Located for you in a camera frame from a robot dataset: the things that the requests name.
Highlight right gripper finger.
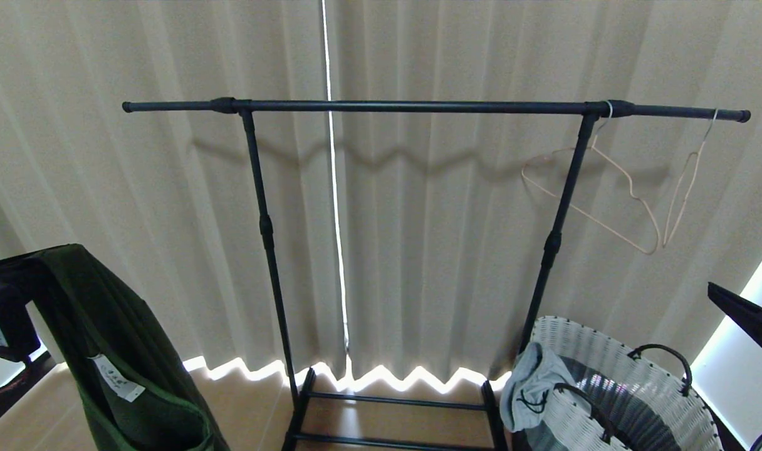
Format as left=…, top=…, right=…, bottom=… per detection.
left=707, top=282, right=762, bottom=350

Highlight black clothes rack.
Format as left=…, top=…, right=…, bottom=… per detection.
left=122, top=96, right=751, bottom=451

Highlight beige curtain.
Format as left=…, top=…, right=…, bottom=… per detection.
left=0, top=0, right=762, bottom=392

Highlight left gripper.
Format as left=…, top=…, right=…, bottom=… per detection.
left=0, top=279, right=41, bottom=362

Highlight white laundry basket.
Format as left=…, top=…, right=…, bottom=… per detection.
left=513, top=315, right=723, bottom=451

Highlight green long-sleeved shirt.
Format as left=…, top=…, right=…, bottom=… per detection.
left=35, top=243, right=231, bottom=451

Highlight pale grey shorts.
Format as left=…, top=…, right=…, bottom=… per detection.
left=499, top=341, right=576, bottom=433

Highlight pink clothes hanger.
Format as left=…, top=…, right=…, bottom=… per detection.
left=521, top=103, right=662, bottom=256
left=662, top=110, right=720, bottom=248

